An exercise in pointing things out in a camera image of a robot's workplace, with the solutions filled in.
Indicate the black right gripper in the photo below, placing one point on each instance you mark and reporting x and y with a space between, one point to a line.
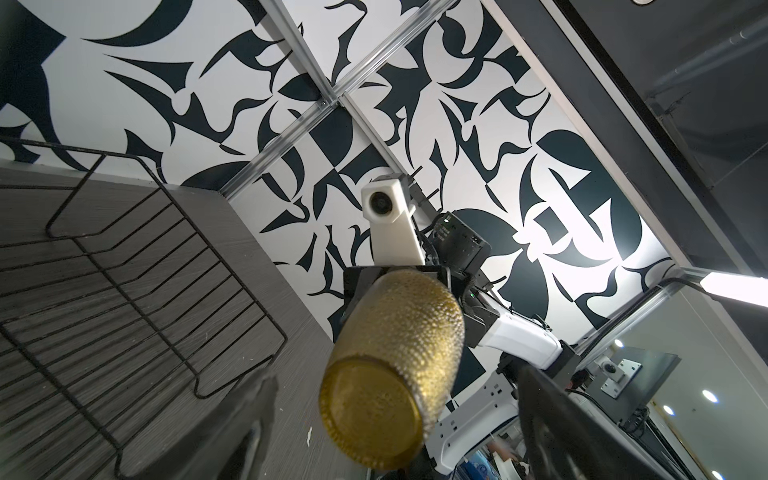
477 314

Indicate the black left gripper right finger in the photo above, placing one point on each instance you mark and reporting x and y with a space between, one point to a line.
565 442

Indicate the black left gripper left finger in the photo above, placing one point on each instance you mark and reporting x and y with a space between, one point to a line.
231 442

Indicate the amber textured glass cup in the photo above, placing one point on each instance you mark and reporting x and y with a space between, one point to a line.
392 369

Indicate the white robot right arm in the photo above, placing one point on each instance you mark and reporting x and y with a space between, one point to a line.
495 404

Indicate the black wire dish rack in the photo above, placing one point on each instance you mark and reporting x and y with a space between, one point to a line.
122 325

